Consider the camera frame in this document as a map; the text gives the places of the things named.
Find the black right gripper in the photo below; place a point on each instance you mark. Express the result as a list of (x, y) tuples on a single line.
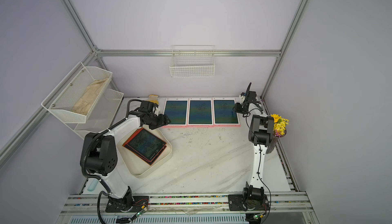
[(236, 108)]

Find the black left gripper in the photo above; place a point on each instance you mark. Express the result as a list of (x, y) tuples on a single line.
[(163, 121)]

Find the pink white writing tablet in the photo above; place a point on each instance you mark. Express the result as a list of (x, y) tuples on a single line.
[(177, 111)]

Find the dark red bottom tablet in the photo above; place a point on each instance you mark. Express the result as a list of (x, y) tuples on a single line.
[(143, 138)]

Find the dark red tablet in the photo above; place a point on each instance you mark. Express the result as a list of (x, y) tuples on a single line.
[(143, 138), (147, 154)]

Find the beige storage tray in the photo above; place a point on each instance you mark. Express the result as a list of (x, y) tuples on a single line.
[(136, 166)]

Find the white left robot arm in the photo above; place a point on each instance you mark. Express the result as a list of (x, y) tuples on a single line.
[(100, 159)]

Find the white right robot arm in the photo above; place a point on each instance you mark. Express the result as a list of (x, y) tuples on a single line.
[(260, 125)]

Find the yellow work glove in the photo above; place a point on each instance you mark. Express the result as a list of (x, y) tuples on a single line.
[(153, 98)]

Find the yellow flower bouquet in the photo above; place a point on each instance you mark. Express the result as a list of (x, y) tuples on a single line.
[(280, 125)]

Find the purple glass vase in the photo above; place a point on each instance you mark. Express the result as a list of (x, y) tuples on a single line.
[(273, 143)]

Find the beige glove in shelf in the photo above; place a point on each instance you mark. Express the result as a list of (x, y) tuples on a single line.
[(86, 101)]

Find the white mesh two-tier shelf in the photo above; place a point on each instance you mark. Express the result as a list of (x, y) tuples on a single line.
[(61, 100)]

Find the light blue object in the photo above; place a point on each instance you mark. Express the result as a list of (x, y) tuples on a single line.
[(92, 186)]

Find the white wire wall basket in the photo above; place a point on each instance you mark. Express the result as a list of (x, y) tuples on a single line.
[(192, 61)]

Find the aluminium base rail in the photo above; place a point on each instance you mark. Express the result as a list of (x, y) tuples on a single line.
[(197, 203)]

